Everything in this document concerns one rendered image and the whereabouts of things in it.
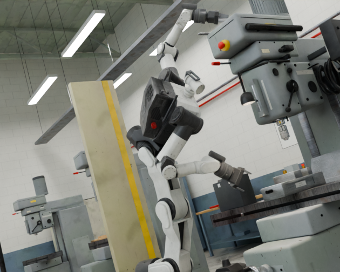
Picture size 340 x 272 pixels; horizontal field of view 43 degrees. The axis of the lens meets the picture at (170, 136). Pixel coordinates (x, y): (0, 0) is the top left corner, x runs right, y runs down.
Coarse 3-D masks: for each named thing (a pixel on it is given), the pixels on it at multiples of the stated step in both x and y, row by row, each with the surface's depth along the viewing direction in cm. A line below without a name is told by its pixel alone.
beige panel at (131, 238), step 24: (72, 96) 370; (96, 96) 380; (96, 120) 373; (120, 120) 386; (96, 144) 366; (120, 144) 378; (96, 168) 359; (120, 168) 371; (96, 192) 356; (120, 192) 364; (120, 216) 357; (144, 216) 369; (120, 240) 351; (144, 240) 363; (120, 264) 344
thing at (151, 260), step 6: (156, 258) 264; (138, 264) 269; (144, 264) 264; (222, 264) 248; (228, 264) 247; (234, 264) 247; (138, 270) 265; (144, 270) 261; (216, 270) 248; (222, 270) 245; (228, 270) 242; (234, 270) 242; (240, 270) 244
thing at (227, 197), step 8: (248, 176) 271; (216, 184) 278; (224, 184) 272; (240, 184) 265; (248, 184) 269; (216, 192) 279; (224, 192) 273; (232, 192) 268; (240, 192) 263; (248, 192) 267; (224, 200) 274; (232, 200) 269; (240, 200) 263; (248, 200) 265; (224, 208) 275; (232, 208) 269
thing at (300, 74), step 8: (296, 64) 241; (304, 64) 246; (296, 72) 239; (304, 72) 243; (312, 72) 247; (296, 80) 238; (304, 80) 241; (312, 80) 245; (304, 88) 239; (312, 88) 242; (304, 96) 236; (312, 96) 240; (320, 96) 244; (304, 104) 236; (312, 104) 240
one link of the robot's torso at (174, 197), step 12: (144, 156) 252; (156, 168) 247; (156, 180) 251; (168, 180) 255; (156, 192) 252; (168, 192) 246; (180, 192) 251; (168, 204) 243; (180, 204) 247; (180, 216) 248
